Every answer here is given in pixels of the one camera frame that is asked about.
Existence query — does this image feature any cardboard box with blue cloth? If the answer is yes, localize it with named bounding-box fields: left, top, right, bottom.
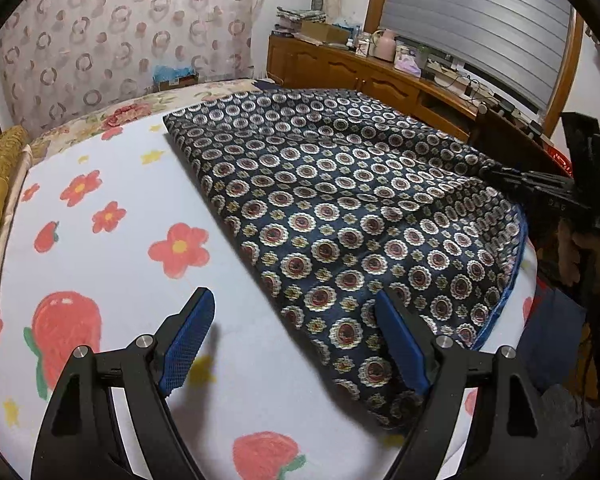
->
left=151, top=64, right=200, bottom=93

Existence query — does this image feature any pink tissue pack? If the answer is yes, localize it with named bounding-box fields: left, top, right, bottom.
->
left=393, top=54, right=424, bottom=79

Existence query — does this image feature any ring pattern wall curtain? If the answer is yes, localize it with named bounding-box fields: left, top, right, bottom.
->
left=0, top=0, right=272, bottom=136

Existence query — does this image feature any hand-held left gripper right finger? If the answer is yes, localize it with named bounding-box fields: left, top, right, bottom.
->
left=374, top=287, right=559, bottom=480

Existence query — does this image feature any grey window blind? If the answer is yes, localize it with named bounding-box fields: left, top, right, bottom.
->
left=379, top=0, right=575, bottom=113

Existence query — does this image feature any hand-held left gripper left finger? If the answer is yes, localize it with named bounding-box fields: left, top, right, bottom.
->
left=30, top=287, right=216, bottom=480

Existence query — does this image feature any long wooden cabinet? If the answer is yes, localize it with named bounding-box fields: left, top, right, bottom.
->
left=266, top=34, right=486, bottom=143

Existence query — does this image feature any beige rose print bedspread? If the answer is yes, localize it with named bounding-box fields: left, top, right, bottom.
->
left=27, top=79, right=262, bottom=163

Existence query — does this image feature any brown cardboard box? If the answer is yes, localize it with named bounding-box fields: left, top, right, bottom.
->
left=299, top=19, right=352, bottom=46

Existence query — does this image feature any stack of folded cloths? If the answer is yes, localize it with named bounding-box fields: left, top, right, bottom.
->
left=275, top=5, right=327, bottom=32

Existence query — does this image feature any navy blanket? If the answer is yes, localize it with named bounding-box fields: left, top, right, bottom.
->
left=252, top=76, right=589, bottom=397

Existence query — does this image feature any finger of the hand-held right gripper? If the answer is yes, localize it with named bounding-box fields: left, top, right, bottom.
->
left=495, top=180, right=573, bottom=203
left=480, top=164, right=574, bottom=184

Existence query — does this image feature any dark blue medallion print shirt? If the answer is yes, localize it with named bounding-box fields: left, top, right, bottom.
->
left=162, top=87, right=530, bottom=431

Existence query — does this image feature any person's right hand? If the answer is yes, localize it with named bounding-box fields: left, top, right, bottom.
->
left=554, top=221, right=589, bottom=288

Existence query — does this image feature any white flower print bed sheet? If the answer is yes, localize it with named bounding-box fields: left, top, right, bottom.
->
left=0, top=105, right=538, bottom=480

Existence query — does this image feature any red plastic basin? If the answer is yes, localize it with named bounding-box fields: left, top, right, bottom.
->
left=544, top=144, right=575, bottom=177

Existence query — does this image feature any pink jug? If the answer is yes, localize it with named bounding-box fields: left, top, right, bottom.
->
left=371, top=28, right=399, bottom=61

